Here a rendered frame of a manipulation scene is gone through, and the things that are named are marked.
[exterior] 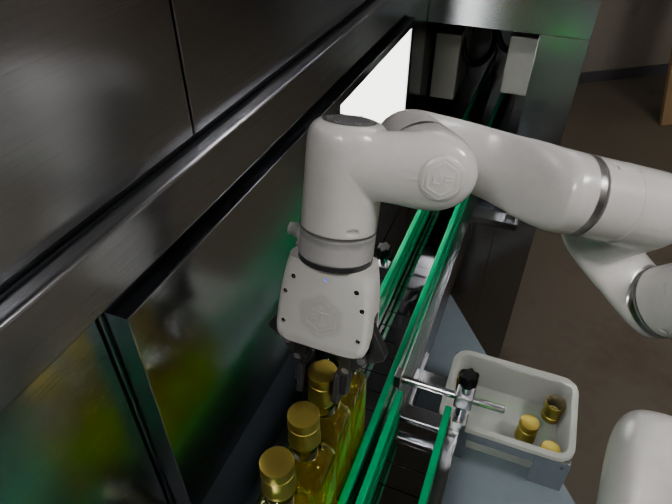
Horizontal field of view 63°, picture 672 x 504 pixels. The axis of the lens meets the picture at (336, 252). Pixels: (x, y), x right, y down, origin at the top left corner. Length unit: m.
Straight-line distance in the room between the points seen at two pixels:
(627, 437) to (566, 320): 1.85
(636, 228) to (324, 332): 0.33
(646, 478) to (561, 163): 0.31
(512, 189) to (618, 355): 1.86
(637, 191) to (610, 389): 1.72
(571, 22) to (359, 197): 1.01
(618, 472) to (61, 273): 0.53
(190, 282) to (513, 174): 0.34
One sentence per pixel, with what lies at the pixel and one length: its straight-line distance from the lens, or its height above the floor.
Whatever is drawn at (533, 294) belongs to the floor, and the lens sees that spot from 2.54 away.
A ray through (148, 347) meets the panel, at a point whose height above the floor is 1.27.
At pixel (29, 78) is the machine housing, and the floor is 1.51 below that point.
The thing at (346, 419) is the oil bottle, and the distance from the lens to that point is 0.69.
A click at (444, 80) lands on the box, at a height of 1.05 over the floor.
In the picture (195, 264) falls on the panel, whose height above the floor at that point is 1.30.
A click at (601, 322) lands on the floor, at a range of 2.52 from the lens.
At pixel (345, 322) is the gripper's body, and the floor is 1.25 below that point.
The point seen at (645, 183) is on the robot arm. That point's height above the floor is 1.36.
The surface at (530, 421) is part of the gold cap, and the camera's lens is 1.06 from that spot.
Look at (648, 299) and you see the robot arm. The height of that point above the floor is 1.22.
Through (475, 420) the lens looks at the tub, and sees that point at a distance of 1.09.
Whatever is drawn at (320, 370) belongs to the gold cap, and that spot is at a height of 1.16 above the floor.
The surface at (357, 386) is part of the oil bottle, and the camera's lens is 0.71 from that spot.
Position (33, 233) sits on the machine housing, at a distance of 0.43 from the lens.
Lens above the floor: 1.65
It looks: 39 degrees down
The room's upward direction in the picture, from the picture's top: straight up
